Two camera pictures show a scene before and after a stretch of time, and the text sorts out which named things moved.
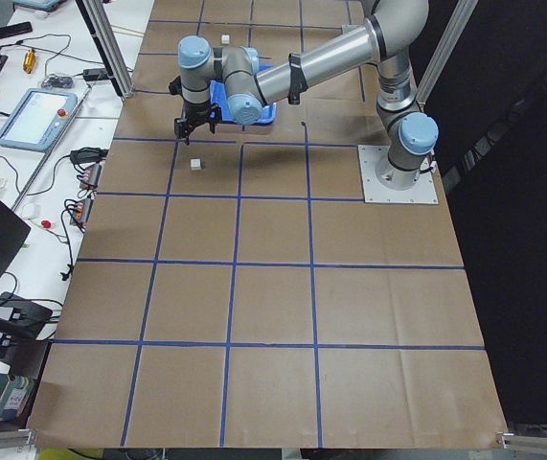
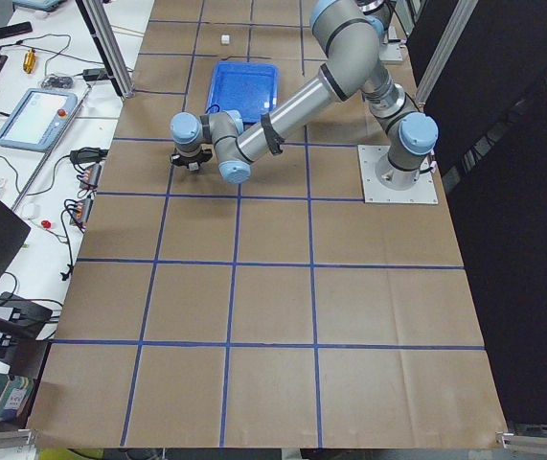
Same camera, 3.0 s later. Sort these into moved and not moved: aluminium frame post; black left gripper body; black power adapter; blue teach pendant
Moved: black left gripper body
Not moved: black power adapter; aluminium frame post; blue teach pendant
